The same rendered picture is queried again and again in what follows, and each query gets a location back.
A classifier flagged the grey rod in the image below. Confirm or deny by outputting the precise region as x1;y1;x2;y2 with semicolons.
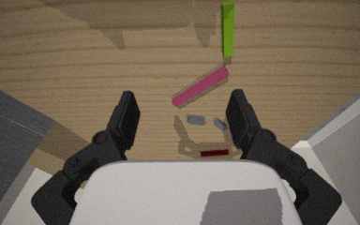
187;115;205;125
214;119;228;131

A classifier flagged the lime green rod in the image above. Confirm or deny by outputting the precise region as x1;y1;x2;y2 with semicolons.
221;1;234;57

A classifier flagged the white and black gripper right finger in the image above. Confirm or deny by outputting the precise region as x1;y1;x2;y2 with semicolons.
226;89;342;225

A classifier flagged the pink rod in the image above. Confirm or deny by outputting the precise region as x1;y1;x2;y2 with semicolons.
172;66;230;107

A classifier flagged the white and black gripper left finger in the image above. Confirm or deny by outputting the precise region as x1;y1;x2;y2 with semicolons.
31;91;141;225

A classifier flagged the dark red rod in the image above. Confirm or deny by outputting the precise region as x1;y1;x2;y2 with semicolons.
201;150;229;157

